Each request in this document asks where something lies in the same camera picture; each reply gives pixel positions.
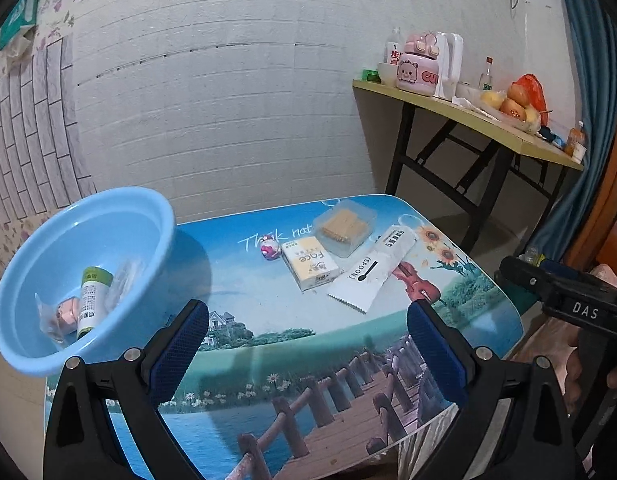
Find yellow folding side table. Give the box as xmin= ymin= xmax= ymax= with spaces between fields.
xmin=352 ymin=79 xmax=583 ymax=254

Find green white cylindrical can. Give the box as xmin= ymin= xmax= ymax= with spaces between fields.
xmin=77 ymin=266 xmax=113 ymax=338

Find green small box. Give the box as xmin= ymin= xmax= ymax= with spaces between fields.
xmin=362 ymin=68 xmax=381 ymax=82

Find clear box of toothpicks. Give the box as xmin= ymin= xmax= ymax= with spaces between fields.
xmin=313 ymin=200 xmax=377 ymax=259

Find green tissue pack on wall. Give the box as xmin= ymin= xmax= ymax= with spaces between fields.
xmin=0 ymin=0 xmax=39 ymax=51

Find small orange bottle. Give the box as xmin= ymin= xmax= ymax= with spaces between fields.
xmin=565 ymin=120 xmax=586 ymax=162

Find white electric kettle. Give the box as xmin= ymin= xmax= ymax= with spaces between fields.
xmin=435 ymin=32 xmax=464 ymax=102

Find pink white kitty toy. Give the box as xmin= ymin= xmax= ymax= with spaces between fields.
xmin=260 ymin=236 xmax=281 ymax=261

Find red plastic bag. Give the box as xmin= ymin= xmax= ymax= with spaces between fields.
xmin=515 ymin=74 xmax=549 ymax=127

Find white bottle red label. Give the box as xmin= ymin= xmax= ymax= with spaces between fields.
xmin=385 ymin=27 xmax=403 ymax=65

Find clear bag with pink snack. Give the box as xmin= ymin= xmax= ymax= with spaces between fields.
xmin=35 ymin=295 xmax=80 ymax=348

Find person right hand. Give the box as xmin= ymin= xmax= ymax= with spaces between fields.
xmin=518 ymin=263 xmax=617 ymax=413

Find pink pig rice cooker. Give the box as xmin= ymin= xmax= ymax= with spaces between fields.
xmin=397 ymin=32 xmax=440 ymax=96

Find blue curtain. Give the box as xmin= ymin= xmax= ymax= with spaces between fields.
xmin=532 ymin=0 xmax=617 ymax=269

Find yellow fruit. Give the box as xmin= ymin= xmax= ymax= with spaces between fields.
xmin=480 ymin=90 xmax=507 ymax=110

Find clear glass bottle red cap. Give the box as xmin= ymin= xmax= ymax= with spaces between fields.
xmin=478 ymin=56 xmax=493 ymax=91

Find yellow white face tissue pack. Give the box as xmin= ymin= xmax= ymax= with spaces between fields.
xmin=281 ymin=236 xmax=341 ymax=292

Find white spoon packet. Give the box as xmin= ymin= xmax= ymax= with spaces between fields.
xmin=328 ymin=224 xmax=416 ymax=314

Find light blue plastic basin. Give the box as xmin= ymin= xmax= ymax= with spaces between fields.
xmin=0 ymin=186 xmax=177 ymax=378

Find orange fruit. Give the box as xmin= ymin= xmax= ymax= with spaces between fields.
xmin=499 ymin=84 xmax=530 ymax=122

